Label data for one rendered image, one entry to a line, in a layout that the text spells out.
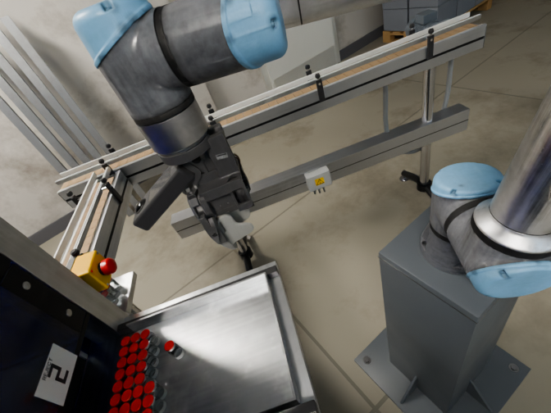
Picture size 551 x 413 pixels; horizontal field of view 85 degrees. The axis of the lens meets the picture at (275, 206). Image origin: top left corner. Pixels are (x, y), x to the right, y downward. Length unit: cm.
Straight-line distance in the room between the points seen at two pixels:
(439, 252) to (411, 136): 101
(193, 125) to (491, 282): 48
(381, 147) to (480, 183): 102
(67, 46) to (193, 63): 279
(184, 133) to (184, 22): 11
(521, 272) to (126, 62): 56
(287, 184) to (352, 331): 77
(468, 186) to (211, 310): 58
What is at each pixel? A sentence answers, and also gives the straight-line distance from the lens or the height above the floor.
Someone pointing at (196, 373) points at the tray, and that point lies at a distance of 69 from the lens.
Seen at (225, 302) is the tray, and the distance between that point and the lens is 73.
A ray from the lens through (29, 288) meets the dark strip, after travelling 69.
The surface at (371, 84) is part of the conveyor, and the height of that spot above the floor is 87.
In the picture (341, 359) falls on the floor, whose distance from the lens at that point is 155.
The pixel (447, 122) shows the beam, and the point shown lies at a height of 52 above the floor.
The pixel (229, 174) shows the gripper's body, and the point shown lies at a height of 123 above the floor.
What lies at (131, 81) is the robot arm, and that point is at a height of 139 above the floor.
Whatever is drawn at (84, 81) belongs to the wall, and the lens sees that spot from 312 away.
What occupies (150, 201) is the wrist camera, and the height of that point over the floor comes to 124.
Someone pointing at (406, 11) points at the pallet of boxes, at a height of 34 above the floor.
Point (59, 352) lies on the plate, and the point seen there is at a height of 103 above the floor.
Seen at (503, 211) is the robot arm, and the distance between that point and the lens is 54.
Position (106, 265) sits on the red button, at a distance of 82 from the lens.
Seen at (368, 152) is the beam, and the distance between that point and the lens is 161.
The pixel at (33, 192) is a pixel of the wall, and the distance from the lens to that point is 336.
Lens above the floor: 145
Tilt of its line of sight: 41 degrees down
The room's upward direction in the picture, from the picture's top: 22 degrees counter-clockwise
